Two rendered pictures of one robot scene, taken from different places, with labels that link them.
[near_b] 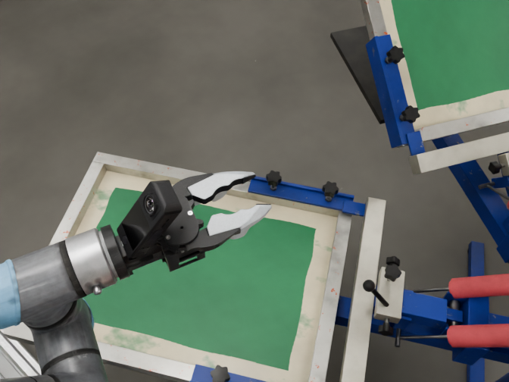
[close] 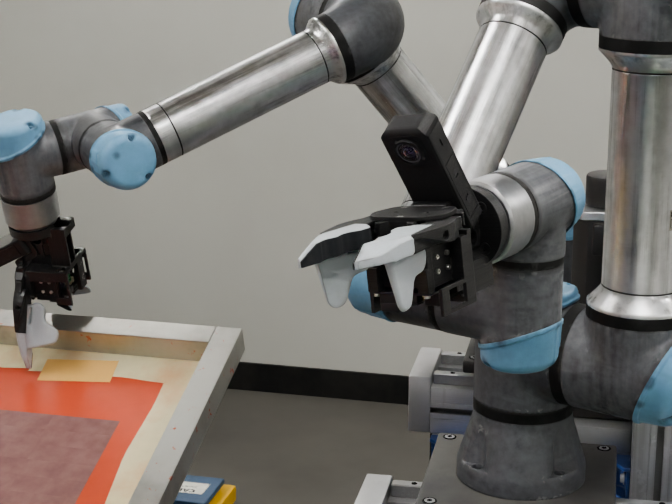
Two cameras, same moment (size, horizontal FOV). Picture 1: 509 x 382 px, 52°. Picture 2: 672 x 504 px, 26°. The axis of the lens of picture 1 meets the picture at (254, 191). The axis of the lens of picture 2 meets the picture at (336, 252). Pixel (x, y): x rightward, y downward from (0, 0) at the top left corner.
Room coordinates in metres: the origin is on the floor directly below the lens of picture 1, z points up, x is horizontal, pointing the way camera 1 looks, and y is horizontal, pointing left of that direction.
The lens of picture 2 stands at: (1.31, -0.52, 1.97)
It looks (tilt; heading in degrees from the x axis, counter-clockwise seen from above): 15 degrees down; 150
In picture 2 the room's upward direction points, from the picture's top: straight up
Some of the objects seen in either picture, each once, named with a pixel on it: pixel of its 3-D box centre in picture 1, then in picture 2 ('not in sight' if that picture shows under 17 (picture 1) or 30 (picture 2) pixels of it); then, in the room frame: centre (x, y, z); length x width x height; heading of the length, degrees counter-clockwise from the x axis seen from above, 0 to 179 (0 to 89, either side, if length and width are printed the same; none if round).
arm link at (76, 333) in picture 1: (61, 326); (505, 305); (0.25, 0.26, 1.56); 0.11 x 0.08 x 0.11; 25
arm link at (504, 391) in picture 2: not in sight; (530, 341); (0.04, 0.46, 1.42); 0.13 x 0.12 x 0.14; 25
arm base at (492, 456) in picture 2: not in sight; (521, 434); (0.03, 0.45, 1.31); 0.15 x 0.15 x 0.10
